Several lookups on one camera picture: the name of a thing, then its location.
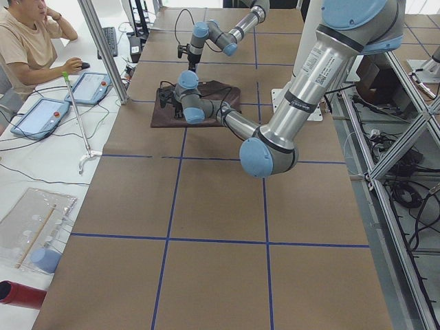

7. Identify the aluminium side frame rail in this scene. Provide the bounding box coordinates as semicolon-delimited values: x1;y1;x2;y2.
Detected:
333;44;439;329

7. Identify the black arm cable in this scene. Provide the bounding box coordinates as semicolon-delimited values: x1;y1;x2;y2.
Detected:
173;8;228;53
159;80;241;124

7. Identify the person's hand on mouse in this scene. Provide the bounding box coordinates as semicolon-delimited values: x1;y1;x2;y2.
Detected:
63;58;83;74

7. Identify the wooden stick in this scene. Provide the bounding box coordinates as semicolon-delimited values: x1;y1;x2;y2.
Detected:
14;204;56;269

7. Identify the clear plastic bag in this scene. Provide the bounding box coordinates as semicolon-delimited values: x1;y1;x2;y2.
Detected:
1;188;77;274

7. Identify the person in beige shirt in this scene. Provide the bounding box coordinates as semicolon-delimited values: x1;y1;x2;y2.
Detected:
1;1;78;100

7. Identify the far blue teach pendant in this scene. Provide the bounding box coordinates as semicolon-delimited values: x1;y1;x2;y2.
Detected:
71;72;111;105

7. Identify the near blue teach pendant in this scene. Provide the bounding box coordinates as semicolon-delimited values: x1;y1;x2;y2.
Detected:
10;98;70;140

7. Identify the aluminium frame post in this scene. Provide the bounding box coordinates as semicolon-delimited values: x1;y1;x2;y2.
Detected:
78;0;129;105

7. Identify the black keyboard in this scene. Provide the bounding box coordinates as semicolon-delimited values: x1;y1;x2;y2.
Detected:
102;27;118;57

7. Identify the brown t-shirt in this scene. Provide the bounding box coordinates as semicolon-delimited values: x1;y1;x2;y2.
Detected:
151;80;241;128

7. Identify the green handled reacher stick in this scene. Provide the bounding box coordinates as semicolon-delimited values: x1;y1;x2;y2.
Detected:
62;71;102;175

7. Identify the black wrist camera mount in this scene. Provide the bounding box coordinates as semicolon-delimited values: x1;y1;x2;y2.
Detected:
158;89;174;109
177;44;190;58

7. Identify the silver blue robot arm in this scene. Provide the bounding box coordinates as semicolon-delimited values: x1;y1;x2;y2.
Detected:
177;0;270;72
173;1;406;177

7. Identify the blue teach pendant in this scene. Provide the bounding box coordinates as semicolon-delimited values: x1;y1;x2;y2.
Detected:
10;98;70;140
71;72;111;105

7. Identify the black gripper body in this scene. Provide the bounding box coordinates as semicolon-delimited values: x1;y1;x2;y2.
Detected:
187;52;201;64
172;100;183;111

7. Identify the red cylinder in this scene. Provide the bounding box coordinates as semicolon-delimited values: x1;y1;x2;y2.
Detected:
1;280;47;309

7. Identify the blue plastic cup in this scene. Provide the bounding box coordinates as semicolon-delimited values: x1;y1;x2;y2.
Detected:
30;247;62;274

